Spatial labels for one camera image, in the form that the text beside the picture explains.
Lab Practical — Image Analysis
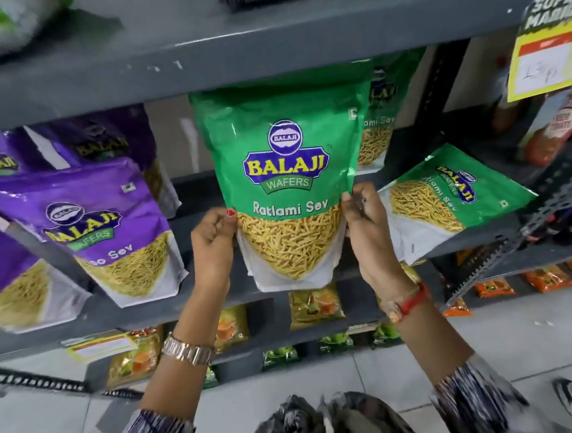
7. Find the green snack packet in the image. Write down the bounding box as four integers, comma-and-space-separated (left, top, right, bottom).
375, 138, 542, 267
347, 47, 434, 176
188, 68, 386, 297

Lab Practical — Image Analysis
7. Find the person's right forearm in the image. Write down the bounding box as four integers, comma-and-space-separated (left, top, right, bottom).
378, 285, 479, 391

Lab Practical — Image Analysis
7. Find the person's left forearm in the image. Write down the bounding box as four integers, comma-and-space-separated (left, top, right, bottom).
132, 280, 241, 425

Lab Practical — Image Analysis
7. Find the metal wristwatch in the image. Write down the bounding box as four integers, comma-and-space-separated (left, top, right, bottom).
160, 330, 218, 369

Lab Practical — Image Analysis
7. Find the yellow shelf label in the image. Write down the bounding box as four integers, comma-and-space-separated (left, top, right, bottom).
63, 331, 140, 365

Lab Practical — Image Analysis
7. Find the perforated grey shelf rack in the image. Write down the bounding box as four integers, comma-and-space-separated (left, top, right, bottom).
426, 124, 572, 314

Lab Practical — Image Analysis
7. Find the patterned dark garment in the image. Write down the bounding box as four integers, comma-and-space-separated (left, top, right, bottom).
111, 348, 572, 433

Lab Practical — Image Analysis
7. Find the yellow hanging price tag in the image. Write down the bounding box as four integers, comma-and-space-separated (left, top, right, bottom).
501, 0, 572, 103

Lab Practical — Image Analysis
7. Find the grey metal shelf rack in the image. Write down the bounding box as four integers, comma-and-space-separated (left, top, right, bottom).
0, 0, 572, 401

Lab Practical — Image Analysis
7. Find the red snack packet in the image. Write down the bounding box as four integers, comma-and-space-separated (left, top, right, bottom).
514, 89, 572, 169

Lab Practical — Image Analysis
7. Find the red wrist band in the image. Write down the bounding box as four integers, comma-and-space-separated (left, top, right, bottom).
379, 282, 433, 325

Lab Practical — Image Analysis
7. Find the yellow food packet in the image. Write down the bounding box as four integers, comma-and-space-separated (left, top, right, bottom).
400, 261, 423, 286
212, 303, 252, 354
103, 327, 167, 389
288, 283, 347, 331

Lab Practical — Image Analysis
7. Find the person's left hand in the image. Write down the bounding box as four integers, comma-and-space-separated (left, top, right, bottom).
189, 206, 243, 298

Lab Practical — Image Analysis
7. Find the person's right hand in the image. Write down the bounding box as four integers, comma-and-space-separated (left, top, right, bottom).
339, 179, 416, 303

